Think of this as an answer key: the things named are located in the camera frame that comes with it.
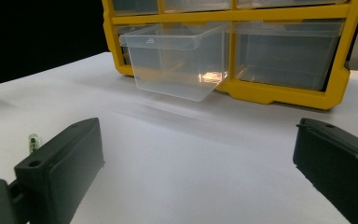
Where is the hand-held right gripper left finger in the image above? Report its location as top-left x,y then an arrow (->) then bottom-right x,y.
13,117 -> 105,224

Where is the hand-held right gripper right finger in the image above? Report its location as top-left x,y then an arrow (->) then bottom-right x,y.
292,117 -> 358,224

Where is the yellow drawer cabinet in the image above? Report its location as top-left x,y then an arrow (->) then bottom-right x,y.
101,0 -> 358,111

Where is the small clear green LED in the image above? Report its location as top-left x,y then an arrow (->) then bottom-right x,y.
28,133 -> 41,155

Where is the closed clear plastic drawer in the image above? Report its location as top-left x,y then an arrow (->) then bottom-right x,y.
162,0 -> 232,13
111,0 -> 159,16
236,0 -> 348,9
232,19 -> 346,92

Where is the clear plastic drawer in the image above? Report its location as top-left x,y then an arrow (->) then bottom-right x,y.
236,0 -> 348,9
118,21 -> 231,103
162,0 -> 232,13
111,0 -> 159,16
232,19 -> 346,92

